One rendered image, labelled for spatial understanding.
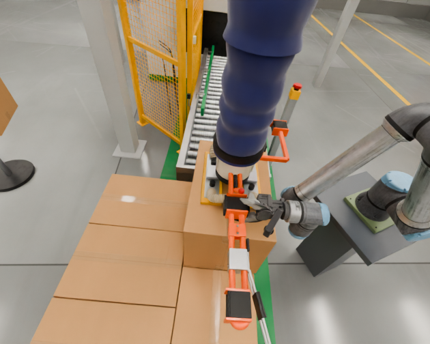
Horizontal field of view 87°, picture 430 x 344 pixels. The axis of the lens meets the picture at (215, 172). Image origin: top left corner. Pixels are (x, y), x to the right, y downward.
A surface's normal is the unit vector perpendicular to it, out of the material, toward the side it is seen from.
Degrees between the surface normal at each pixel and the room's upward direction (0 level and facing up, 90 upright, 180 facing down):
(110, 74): 90
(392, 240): 0
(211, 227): 0
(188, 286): 0
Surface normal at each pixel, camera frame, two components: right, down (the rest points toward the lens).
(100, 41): -0.06, 0.74
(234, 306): 0.09, -0.66
